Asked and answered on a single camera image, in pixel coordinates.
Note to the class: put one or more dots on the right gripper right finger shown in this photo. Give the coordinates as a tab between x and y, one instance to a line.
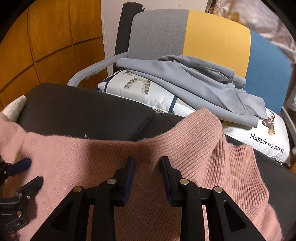
205	212

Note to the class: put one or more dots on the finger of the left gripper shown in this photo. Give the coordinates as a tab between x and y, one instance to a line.
9	169
31	188

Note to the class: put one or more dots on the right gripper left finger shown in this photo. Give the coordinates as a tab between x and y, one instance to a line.
69	220

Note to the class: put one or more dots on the pink knitted sweater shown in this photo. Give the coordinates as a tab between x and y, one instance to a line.
196	146

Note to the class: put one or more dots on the white folded towel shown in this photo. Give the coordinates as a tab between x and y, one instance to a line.
13	109

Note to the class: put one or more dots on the white printed pillow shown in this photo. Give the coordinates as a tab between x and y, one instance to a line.
270	137

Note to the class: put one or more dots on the grey blue garment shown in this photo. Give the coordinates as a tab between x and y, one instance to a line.
202	84

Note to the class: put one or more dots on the grey yellow blue chair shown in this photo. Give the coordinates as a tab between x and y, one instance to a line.
212	38

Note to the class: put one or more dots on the black rolled mat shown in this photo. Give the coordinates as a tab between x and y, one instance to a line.
128	12

